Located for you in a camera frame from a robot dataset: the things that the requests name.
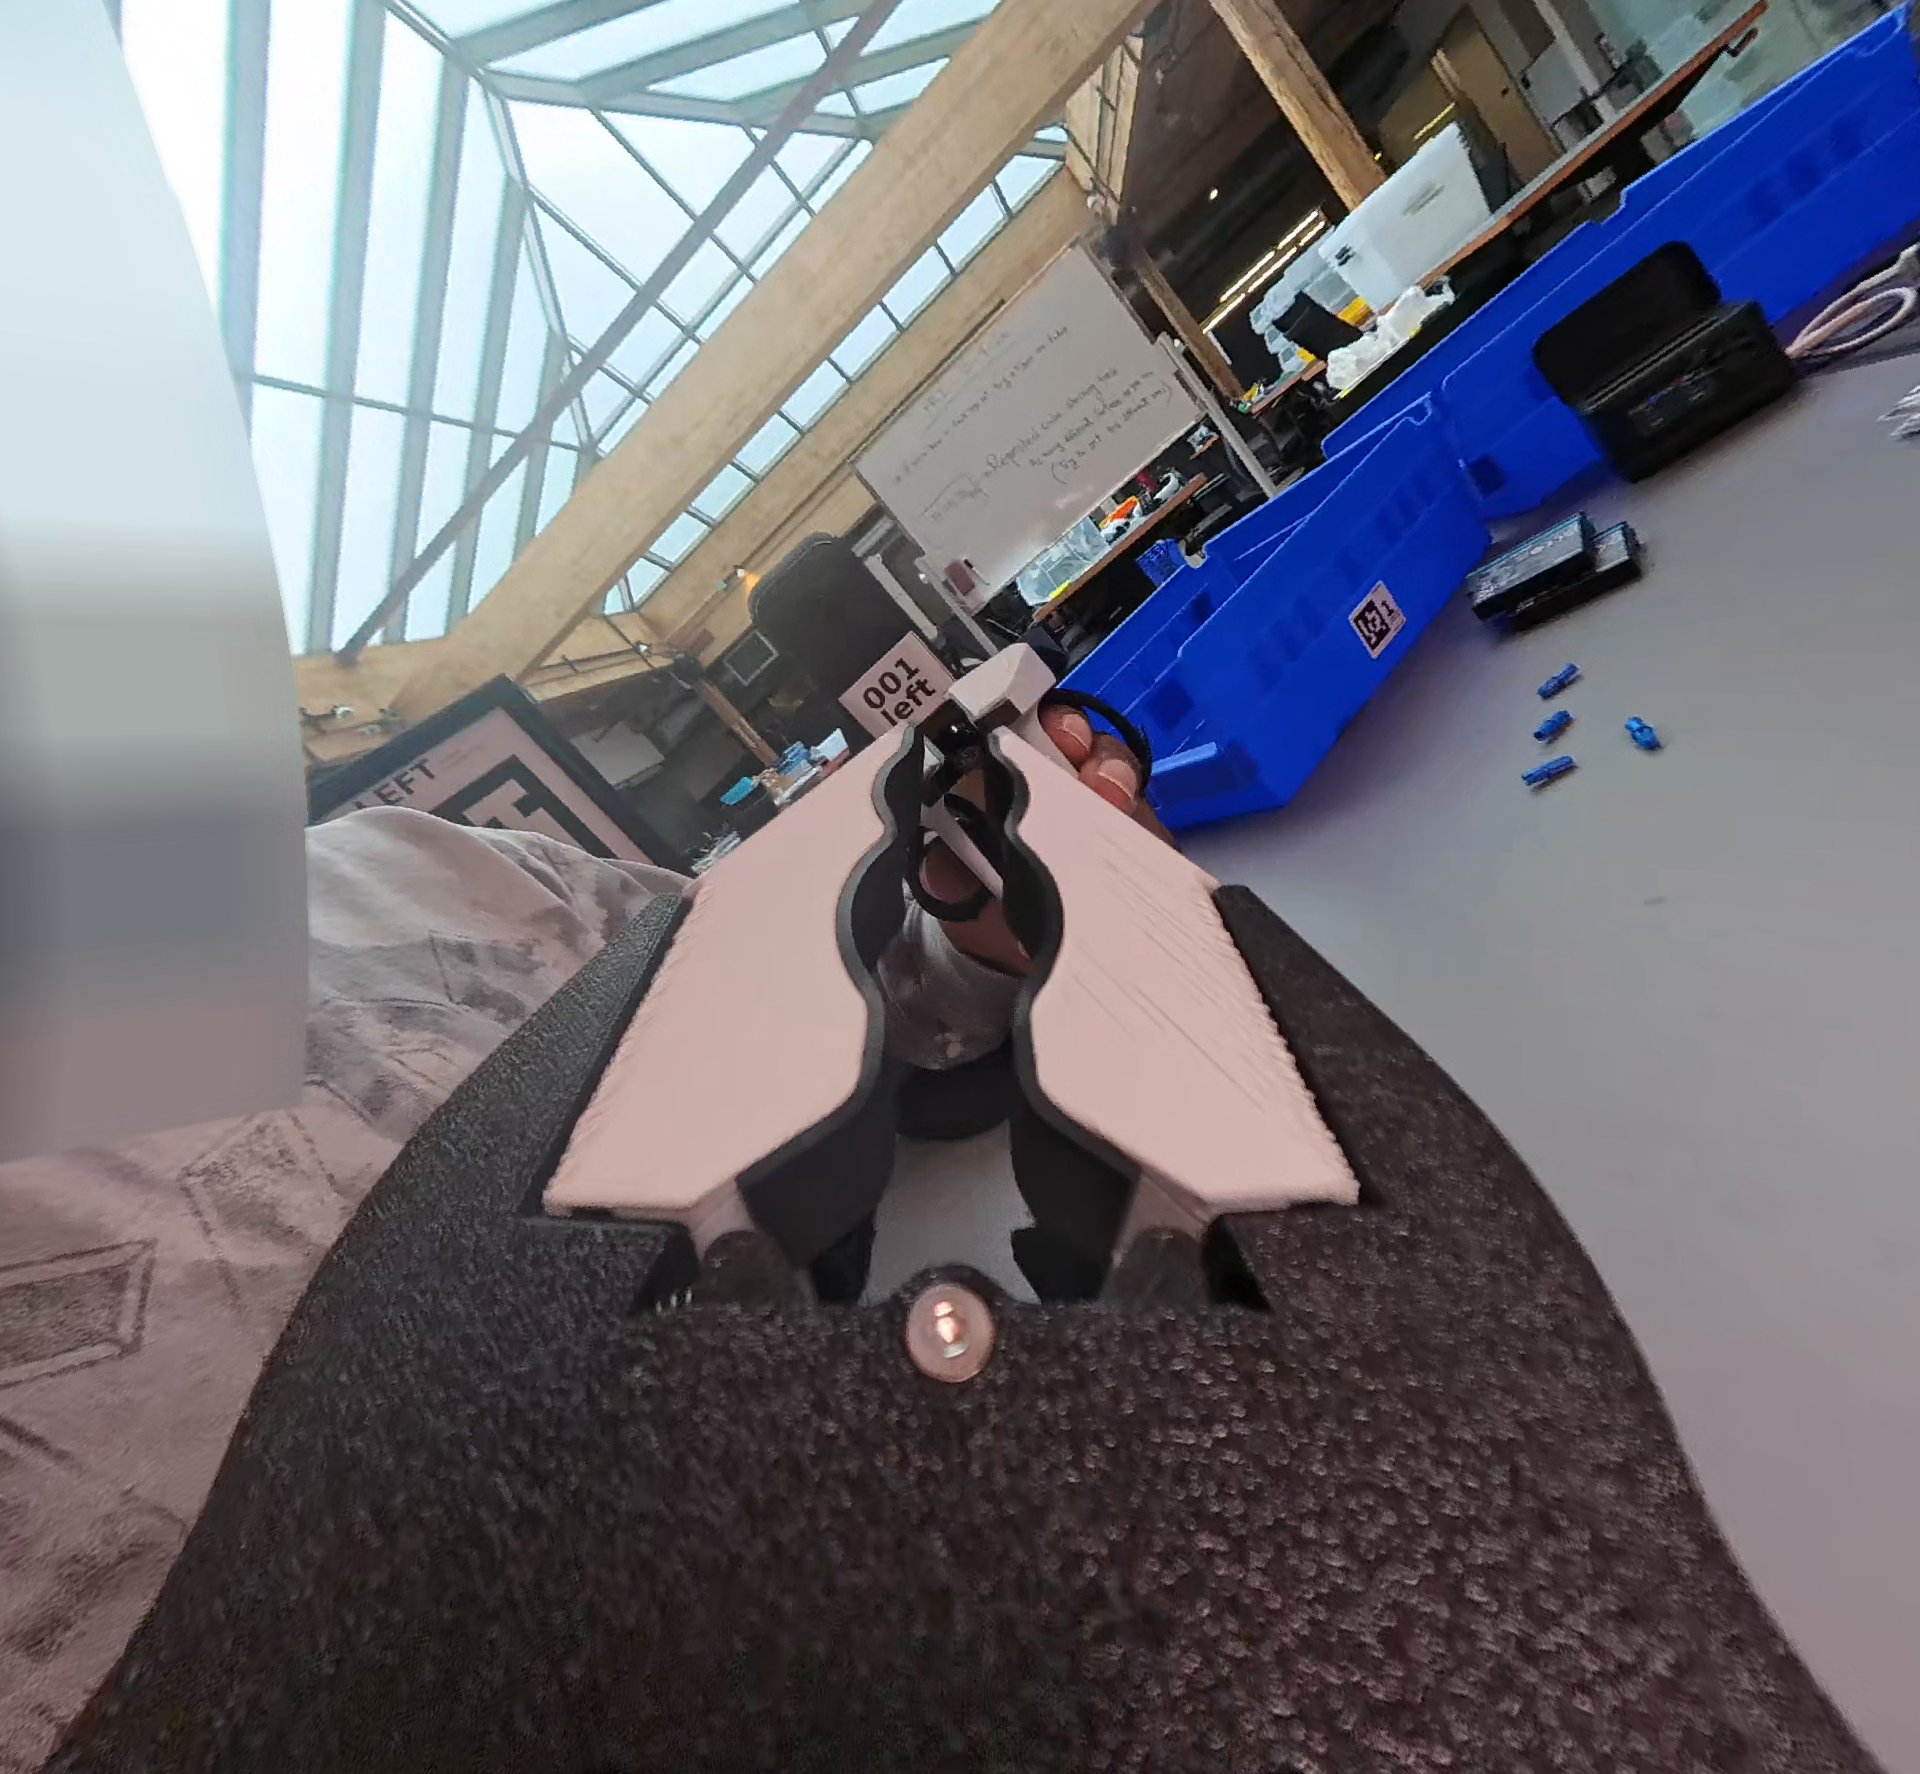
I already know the long blue plastic bin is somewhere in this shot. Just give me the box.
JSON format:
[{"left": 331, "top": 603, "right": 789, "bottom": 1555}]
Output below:
[{"left": 1321, "top": 0, "right": 1920, "bottom": 519}]

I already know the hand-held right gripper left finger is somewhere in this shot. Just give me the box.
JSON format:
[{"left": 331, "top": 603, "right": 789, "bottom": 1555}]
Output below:
[{"left": 545, "top": 727, "right": 926, "bottom": 1307}]

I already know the white plastic storage box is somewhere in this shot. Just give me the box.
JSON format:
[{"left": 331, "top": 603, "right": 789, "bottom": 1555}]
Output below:
[{"left": 1321, "top": 124, "right": 1520, "bottom": 306}]

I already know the white coiled cable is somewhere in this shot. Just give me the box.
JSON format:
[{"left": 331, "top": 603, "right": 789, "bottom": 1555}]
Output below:
[{"left": 1792, "top": 278, "right": 1920, "bottom": 370}]

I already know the wooden top workbench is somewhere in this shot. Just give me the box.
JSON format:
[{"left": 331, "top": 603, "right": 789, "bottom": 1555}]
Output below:
[{"left": 1417, "top": 0, "right": 1776, "bottom": 290}]

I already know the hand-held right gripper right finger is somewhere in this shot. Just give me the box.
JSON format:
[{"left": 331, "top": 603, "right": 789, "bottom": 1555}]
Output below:
[{"left": 988, "top": 735, "right": 1362, "bottom": 1307}]

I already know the black battery pack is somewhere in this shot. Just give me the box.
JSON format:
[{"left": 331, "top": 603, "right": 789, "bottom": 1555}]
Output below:
[
  {"left": 1465, "top": 511, "right": 1602, "bottom": 617},
  {"left": 1502, "top": 524, "right": 1648, "bottom": 636}
]

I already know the crumpled white plastic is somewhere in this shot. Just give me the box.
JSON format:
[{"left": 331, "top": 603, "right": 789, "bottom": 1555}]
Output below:
[{"left": 1326, "top": 286, "right": 1460, "bottom": 390}]

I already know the person's left forearm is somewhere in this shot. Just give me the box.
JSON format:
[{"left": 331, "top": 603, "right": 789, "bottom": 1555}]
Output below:
[{"left": 874, "top": 911, "right": 1041, "bottom": 1074}]

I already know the black framed marker board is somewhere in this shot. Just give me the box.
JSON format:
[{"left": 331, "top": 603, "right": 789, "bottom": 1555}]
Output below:
[{"left": 304, "top": 671, "right": 695, "bottom": 879}]

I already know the person's left hand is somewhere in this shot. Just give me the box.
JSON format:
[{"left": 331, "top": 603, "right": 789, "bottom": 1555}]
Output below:
[{"left": 909, "top": 700, "right": 1182, "bottom": 938}]

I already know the whiteboard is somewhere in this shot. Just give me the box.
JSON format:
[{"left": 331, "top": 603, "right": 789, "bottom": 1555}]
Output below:
[{"left": 853, "top": 241, "right": 1215, "bottom": 594}]

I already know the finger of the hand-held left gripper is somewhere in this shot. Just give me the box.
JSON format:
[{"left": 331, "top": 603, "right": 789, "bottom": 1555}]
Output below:
[{"left": 952, "top": 645, "right": 1061, "bottom": 735}]

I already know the black hard case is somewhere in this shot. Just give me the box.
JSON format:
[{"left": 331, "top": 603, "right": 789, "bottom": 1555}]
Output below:
[{"left": 1530, "top": 244, "right": 1799, "bottom": 486}]

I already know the blue bin with square sticker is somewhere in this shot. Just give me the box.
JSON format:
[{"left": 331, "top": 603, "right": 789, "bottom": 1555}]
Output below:
[{"left": 1057, "top": 445, "right": 1498, "bottom": 835}]

